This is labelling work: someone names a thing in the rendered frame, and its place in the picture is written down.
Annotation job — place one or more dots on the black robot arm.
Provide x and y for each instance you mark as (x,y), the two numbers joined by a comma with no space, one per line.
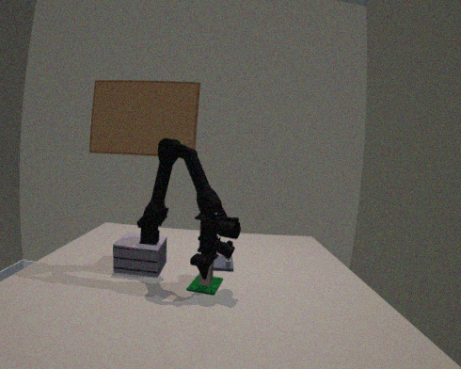
(169,150)

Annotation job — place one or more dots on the green circuit board with grey square handle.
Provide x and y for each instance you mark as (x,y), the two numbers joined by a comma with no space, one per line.
(208,286)

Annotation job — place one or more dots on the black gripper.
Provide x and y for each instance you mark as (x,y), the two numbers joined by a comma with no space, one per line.
(206,258)

